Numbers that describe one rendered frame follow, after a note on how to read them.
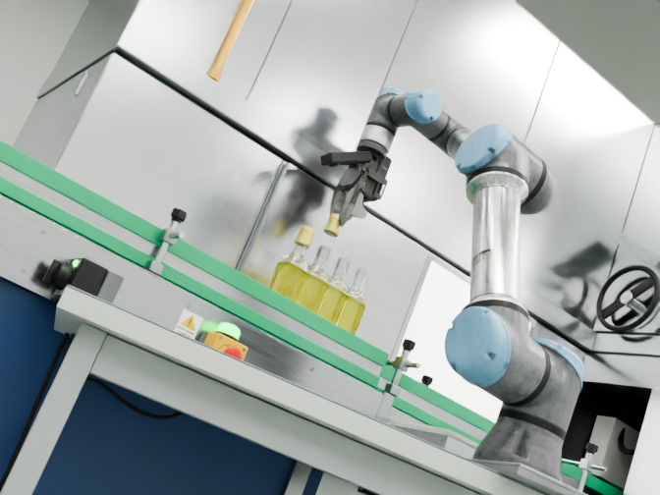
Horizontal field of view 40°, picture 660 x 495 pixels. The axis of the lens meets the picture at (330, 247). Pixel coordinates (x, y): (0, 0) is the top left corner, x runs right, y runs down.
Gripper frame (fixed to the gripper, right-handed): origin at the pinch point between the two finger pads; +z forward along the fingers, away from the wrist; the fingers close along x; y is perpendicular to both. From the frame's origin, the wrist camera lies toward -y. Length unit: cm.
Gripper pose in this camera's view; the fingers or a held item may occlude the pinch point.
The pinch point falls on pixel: (335, 219)
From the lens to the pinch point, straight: 209.1
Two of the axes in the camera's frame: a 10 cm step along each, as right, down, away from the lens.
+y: 7.6, 4.5, 4.7
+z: -3.6, 8.9, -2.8
